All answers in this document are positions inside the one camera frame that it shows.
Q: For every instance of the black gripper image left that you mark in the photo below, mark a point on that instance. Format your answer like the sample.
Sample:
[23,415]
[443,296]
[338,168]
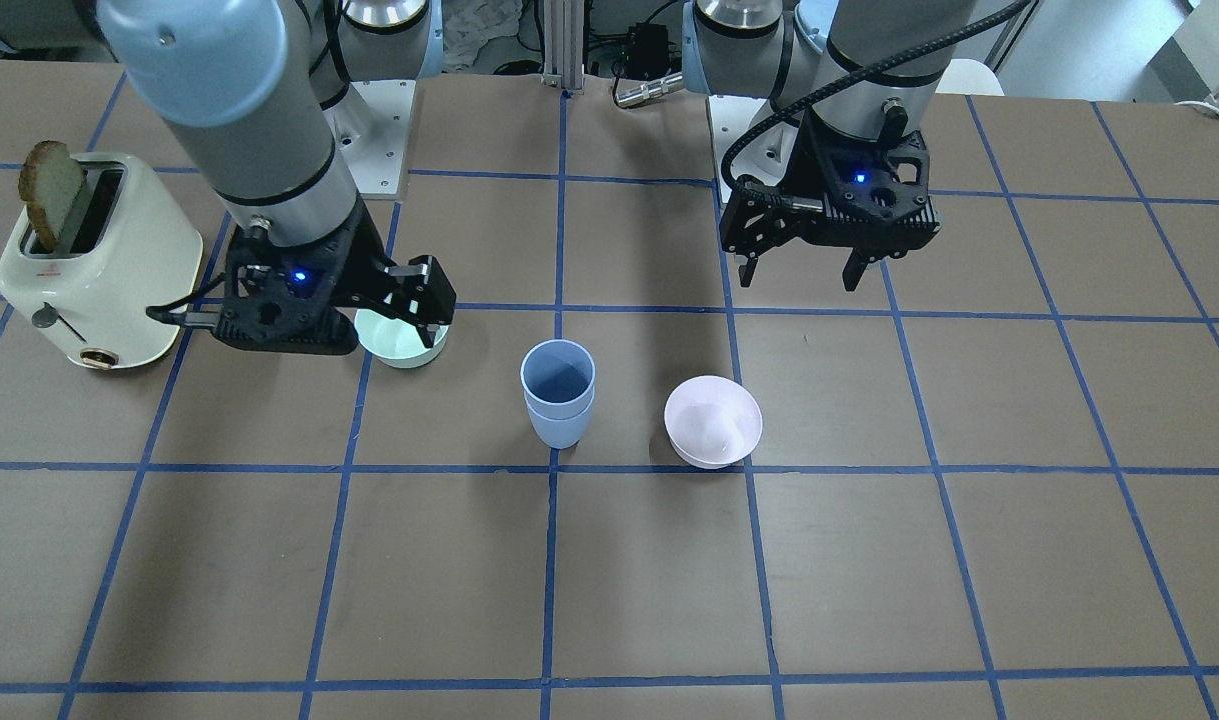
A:
[365,262]

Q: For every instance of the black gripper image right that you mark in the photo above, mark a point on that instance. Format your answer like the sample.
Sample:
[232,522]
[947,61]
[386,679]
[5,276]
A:
[817,165]

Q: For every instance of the light blue plastic cup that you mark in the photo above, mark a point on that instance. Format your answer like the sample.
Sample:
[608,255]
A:
[557,371]

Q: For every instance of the mint green bowl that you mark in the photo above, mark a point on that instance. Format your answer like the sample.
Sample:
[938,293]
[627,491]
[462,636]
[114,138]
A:
[396,343]

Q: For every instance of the white pink bowl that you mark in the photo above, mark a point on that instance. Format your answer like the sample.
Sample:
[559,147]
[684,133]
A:
[712,422]

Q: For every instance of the black power box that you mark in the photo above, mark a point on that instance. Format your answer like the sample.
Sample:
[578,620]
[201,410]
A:
[647,52]

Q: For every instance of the cream toaster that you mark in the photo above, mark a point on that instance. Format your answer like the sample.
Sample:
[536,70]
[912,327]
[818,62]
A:
[135,248]

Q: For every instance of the slice of brown bread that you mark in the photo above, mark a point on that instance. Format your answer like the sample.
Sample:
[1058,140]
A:
[55,195]

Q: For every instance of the aluminium frame post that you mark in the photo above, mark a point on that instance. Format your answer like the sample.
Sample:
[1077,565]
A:
[563,45]

